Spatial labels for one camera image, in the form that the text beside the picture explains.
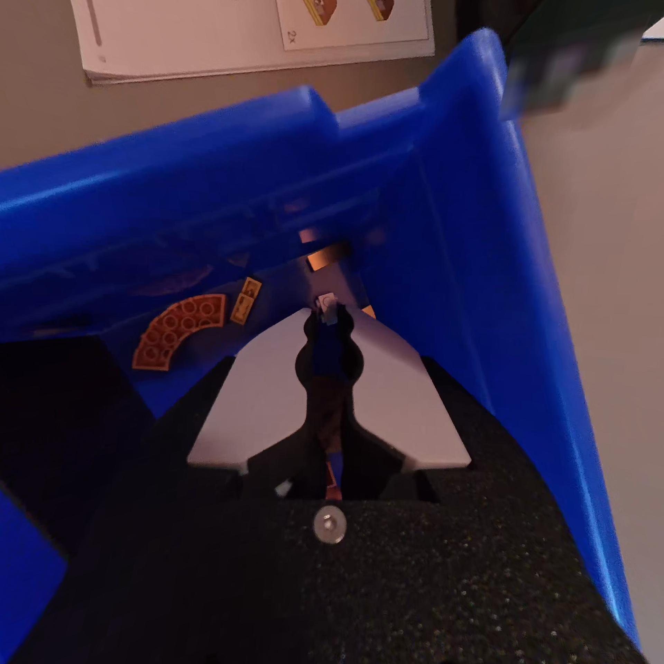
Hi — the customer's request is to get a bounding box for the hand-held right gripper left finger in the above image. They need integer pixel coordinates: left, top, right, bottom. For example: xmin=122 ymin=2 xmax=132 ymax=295
xmin=187 ymin=310 xmax=316 ymax=471

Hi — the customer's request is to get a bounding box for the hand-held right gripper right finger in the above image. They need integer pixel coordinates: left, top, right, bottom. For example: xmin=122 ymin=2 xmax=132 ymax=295
xmin=341 ymin=308 xmax=471 ymax=475

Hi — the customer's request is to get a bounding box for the pile of brown bricks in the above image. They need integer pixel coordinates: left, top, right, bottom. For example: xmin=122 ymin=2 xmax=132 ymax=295
xmin=131 ymin=241 xmax=376 ymax=372

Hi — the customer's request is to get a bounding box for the small white brick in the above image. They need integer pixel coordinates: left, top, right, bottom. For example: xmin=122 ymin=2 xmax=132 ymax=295
xmin=315 ymin=293 xmax=344 ymax=326

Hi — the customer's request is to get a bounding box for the blue plastic bin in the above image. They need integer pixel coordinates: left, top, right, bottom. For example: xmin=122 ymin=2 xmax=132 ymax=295
xmin=0 ymin=26 xmax=639 ymax=664

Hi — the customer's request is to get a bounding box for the black bin divider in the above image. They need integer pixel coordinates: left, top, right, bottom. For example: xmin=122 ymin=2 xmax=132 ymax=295
xmin=0 ymin=334 xmax=162 ymax=540

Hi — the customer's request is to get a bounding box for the brick set instruction booklet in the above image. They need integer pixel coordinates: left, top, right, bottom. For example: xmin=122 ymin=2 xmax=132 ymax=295
xmin=71 ymin=0 xmax=436 ymax=86

